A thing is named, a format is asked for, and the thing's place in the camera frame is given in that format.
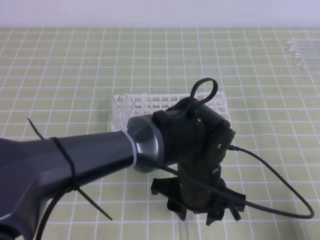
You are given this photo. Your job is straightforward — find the white plastic test tube rack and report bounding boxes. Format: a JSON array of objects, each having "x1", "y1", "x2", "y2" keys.
[{"x1": 107, "y1": 91, "x2": 232, "y2": 132}]

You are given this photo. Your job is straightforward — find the black cable tie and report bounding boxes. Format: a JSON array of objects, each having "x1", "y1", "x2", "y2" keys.
[{"x1": 27, "y1": 118, "x2": 113, "y2": 221}]

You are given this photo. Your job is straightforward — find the clear glass test tube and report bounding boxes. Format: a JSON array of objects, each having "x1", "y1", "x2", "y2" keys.
[
  {"x1": 293, "y1": 58, "x2": 320, "y2": 67},
  {"x1": 177, "y1": 214, "x2": 197, "y2": 240},
  {"x1": 288, "y1": 47, "x2": 320, "y2": 55},
  {"x1": 296, "y1": 63, "x2": 320, "y2": 72},
  {"x1": 291, "y1": 52, "x2": 320, "y2": 61},
  {"x1": 287, "y1": 40, "x2": 320, "y2": 49}
]

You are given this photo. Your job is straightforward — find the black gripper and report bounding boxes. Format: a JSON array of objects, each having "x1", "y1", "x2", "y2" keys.
[{"x1": 150, "y1": 97, "x2": 246, "y2": 226}]

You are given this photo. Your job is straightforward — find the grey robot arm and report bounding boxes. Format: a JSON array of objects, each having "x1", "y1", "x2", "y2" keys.
[{"x1": 0, "y1": 97, "x2": 246, "y2": 240}]

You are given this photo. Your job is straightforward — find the black cable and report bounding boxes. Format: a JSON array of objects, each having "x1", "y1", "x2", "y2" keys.
[{"x1": 34, "y1": 77, "x2": 315, "y2": 240}]

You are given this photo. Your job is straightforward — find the green checkered tablecloth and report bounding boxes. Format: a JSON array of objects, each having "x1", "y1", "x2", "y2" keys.
[{"x1": 0, "y1": 28, "x2": 320, "y2": 240}]

